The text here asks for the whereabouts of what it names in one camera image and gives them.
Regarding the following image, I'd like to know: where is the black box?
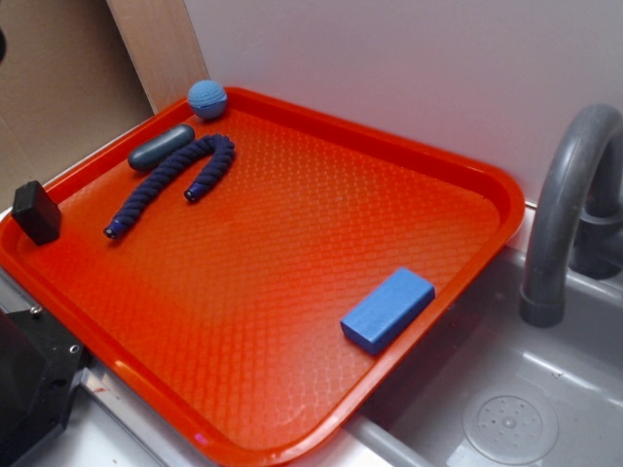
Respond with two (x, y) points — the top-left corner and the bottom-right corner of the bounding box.
(11, 180), (61, 246)

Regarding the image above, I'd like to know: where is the red plastic tray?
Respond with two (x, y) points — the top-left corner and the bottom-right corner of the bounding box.
(1, 89), (525, 466)

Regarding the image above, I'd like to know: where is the blue rectangular block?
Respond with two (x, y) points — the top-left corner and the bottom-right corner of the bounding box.
(340, 268), (436, 355)

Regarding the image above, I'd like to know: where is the light blue crocheted ball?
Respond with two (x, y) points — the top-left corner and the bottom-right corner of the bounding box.
(187, 80), (228, 120)

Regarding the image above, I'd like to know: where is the dark teal capsule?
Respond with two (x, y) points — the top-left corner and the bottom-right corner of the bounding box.
(128, 124), (196, 172)

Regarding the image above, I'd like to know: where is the grey toy sink basin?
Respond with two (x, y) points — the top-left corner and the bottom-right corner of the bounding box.
(343, 245), (623, 467)

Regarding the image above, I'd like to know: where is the wooden plank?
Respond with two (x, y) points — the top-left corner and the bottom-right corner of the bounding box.
(107, 0), (209, 113)

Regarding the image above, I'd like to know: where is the grey toy faucet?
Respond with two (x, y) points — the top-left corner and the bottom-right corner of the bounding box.
(520, 104), (622, 328)

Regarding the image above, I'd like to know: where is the navy braided rope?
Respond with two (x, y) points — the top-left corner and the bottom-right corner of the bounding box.
(102, 133), (237, 240)

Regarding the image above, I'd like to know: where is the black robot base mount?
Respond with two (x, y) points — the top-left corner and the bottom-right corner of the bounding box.
(1, 310), (85, 466)

